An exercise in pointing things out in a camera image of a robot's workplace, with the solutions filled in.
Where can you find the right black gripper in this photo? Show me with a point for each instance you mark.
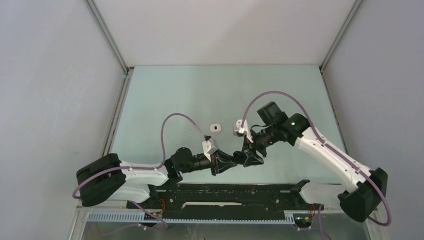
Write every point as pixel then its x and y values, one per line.
pixel 251 159

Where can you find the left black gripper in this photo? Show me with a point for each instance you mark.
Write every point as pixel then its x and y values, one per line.
pixel 221 161

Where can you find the black earbud case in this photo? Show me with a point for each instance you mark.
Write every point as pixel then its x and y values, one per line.
pixel 239 157

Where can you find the white earbud case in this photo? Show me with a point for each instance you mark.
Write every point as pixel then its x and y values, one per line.
pixel 215 127

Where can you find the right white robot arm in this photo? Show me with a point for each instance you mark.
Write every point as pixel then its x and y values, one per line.
pixel 360 190

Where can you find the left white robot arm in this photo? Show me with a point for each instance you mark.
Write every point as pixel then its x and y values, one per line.
pixel 109 178

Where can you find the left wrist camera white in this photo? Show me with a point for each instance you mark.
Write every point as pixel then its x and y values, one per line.
pixel 209 148

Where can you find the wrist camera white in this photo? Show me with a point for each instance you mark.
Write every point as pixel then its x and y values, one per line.
pixel 209 148
pixel 241 129

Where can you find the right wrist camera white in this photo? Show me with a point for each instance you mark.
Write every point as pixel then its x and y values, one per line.
pixel 241 129

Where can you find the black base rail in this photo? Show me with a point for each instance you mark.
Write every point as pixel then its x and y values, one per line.
pixel 228 202

